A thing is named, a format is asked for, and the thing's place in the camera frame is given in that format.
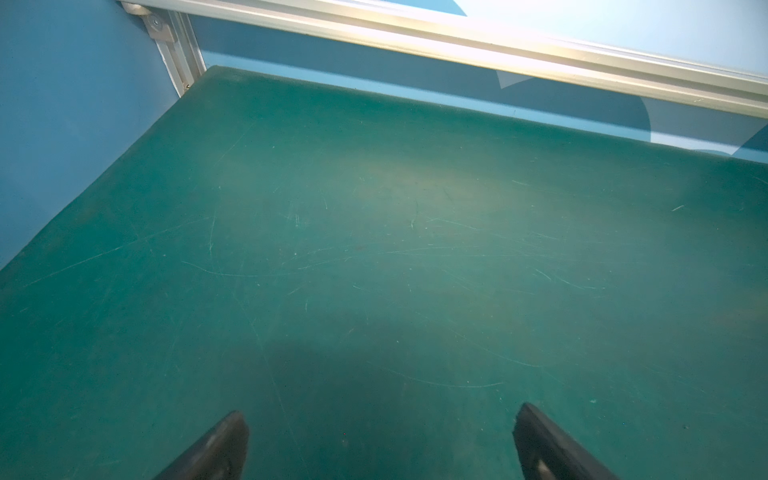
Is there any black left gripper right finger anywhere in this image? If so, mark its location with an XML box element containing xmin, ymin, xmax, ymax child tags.
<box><xmin>512</xmin><ymin>402</ymin><xmax>619</xmax><ymax>480</ymax></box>

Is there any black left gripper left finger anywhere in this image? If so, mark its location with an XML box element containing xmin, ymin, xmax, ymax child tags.
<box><xmin>154</xmin><ymin>411</ymin><xmax>250</xmax><ymax>480</ymax></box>

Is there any left side aluminium rail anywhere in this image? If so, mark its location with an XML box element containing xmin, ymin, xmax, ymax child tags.
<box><xmin>143</xmin><ymin>9</ymin><xmax>206</xmax><ymax>96</ymax></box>

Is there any horizontal aluminium frame rail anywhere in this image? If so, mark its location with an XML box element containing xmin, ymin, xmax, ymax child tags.
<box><xmin>123</xmin><ymin>1</ymin><xmax>767</xmax><ymax>118</ymax></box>

